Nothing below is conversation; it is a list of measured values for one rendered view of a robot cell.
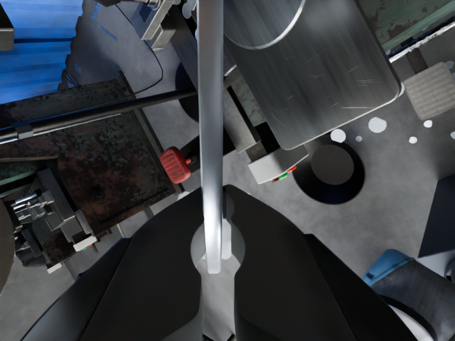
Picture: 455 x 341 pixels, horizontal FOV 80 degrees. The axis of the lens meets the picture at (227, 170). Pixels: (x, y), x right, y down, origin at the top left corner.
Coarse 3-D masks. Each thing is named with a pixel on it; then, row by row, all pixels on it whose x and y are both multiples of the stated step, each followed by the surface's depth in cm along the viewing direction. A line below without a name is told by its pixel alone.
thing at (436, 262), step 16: (448, 176) 89; (448, 192) 79; (432, 208) 77; (448, 208) 71; (432, 224) 70; (448, 224) 65; (432, 240) 63; (448, 240) 60; (432, 256) 59; (448, 256) 57
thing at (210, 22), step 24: (216, 0) 8; (216, 24) 8; (216, 48) 8; (216, 72) 9; (216, 96) 9; (216, 120) 9; (216, 144) 9; (216, 168) 10; (216, 192) 10; (216, 216) 11; (216, 240) 12; (216, 264) 14
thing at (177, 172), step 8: (168, 152) 53; (176, 152) 52; (160, 160) 56; (168, 160) 54; (176, 160) 53; (184, 160) 53; (168, 168) 55; (176, 168) 53; (184, 168) 52; (176, 176) 54; (184, 176) 53
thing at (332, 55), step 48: (240, 0) 30; (288, 0) 27; (336, 0) 25; (240, 48) 33; (288, 48) 29; (336, 48) 26; (288, 96) 31; (336, 96) 28; (384, 96) 25; (288, 144) 33
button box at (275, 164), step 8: (272, 152) 55; (280, 152) 56; (288, 152) 58; (296, 152) 60; (304, 152) 62; (256, 160) 57; (264, 160) 56; (272, 160) 55; (280, 160) 56; (288, 160) 57; (296, 160) 59; (256, 168) 58; (264, 168) 57; (272, 168) 55; (280, 168) 55; (288, 168) 56; (256, 176) 59; (264, 176) 57; (272, 176) 56
